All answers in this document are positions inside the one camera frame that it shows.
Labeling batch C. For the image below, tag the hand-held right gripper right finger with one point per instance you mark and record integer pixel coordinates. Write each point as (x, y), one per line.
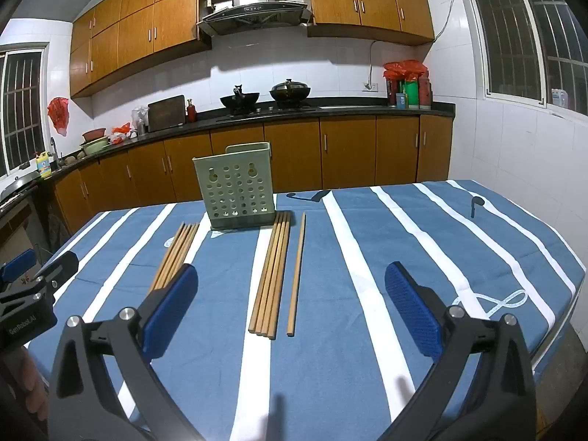
(413, 312)

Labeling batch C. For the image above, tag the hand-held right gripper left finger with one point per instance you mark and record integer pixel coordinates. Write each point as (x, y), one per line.
(170, 308)

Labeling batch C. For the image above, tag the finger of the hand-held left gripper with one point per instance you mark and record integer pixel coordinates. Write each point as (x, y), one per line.
(18, 264)
(59, 268)

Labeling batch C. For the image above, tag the wooden chopstick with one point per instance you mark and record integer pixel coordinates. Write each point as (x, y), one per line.
(275, 275)
(174, 257)
(182, 257)
(165, 257)
(297, 275)
(270, 275)
(170, 257)
(178, 257)
(281, 275)
(264, 275)

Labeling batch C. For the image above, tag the green perforated chopstick holder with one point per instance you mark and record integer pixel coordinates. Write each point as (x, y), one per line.
(234, 193)

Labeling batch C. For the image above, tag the person's left hand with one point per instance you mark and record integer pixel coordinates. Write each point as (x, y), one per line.
(25, 386)

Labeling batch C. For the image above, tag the blue white striped tablecloth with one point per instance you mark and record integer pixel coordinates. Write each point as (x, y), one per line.
(349, 248)

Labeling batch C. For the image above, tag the yellow detergent bottle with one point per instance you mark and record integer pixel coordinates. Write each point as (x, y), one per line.
(43, 165)

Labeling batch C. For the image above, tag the metal faucet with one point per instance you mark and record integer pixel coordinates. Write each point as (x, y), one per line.
(54, 147)

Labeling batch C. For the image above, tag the green basin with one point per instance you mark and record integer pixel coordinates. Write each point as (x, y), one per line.
(94, 147)

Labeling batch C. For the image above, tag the red basin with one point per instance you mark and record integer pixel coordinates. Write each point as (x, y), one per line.
(94, 134)

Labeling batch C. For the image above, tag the red white plastic bag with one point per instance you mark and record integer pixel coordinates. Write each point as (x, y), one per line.
(121, 133)

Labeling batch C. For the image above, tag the hanging red plastic bag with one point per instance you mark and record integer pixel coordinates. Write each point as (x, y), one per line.
(59, 115)

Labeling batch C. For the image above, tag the small barred window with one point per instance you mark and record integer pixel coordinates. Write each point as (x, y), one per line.
(20, 110)

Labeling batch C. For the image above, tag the clear plastic bag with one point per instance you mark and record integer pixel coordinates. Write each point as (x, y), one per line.
(140, 121)

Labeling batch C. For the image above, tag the wooden base cabinets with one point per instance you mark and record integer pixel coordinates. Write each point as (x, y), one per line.
(349, 147)

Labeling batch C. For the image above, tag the dark cutting board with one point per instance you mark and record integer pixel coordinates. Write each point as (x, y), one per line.
(165, 114)

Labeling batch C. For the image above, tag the red bottle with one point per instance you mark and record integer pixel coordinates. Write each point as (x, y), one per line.
(191, 112)

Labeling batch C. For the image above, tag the black kitchen countertop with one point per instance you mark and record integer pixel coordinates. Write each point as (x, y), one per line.
(367, 109)

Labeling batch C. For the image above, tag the green box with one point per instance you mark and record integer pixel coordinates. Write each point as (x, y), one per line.
(411, 94)

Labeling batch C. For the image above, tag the open black wok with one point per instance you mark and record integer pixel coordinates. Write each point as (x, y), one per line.
(239, 99)

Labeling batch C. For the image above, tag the black gas stove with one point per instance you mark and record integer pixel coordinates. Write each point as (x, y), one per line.
(275, 109)

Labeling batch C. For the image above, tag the red packages pile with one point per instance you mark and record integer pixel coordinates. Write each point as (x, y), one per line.
(404, 70)

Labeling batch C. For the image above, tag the black lidded wok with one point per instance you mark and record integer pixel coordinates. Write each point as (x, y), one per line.
(288, 92)

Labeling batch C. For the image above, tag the large barred window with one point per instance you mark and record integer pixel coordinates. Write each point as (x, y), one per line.
(514, 32)

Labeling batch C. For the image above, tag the steel range hood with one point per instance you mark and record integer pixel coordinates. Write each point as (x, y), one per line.
(255, 9)

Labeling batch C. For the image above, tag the wall socket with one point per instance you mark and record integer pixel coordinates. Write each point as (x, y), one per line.
(370, 87)

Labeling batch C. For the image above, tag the long wooden wall cabinet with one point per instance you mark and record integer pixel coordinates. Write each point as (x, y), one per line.
(133, 32)

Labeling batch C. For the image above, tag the short wooden wall cabinet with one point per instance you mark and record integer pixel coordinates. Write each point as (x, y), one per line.
(367, 0)

